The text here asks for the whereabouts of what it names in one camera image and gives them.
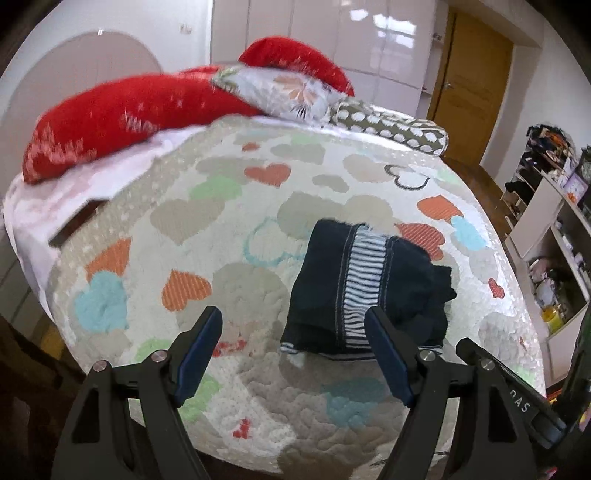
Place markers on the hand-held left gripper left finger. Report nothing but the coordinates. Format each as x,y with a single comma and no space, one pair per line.
198,355

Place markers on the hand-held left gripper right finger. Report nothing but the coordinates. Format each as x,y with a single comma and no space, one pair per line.
392,364

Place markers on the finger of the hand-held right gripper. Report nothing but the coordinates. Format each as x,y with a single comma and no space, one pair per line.
531,401

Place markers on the navy pants with striped trim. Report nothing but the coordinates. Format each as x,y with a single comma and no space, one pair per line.
323,277

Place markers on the yellow container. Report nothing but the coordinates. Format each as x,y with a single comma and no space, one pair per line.
551,318

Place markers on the quilted heart print blanket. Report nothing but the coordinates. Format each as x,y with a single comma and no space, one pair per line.
207,230

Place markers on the white shelf unit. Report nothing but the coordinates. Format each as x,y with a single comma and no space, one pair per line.
531,230

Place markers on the purple box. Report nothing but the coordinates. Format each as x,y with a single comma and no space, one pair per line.
577,184

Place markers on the white bed sheet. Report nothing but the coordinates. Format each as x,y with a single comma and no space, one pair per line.
46,207

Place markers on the olive polka dot bolster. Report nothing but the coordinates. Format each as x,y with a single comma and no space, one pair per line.
392,124

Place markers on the red plush pillow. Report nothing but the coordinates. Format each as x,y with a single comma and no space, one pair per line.
295,55
115,106

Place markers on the floral print pillow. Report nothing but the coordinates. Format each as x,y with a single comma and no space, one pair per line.
277,92

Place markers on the wooden door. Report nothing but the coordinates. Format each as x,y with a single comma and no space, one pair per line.
466,83

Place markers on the arched beige headboard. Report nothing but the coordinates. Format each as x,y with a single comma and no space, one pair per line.
69,60

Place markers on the glossy white wardrobe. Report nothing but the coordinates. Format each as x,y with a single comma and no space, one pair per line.
323,27

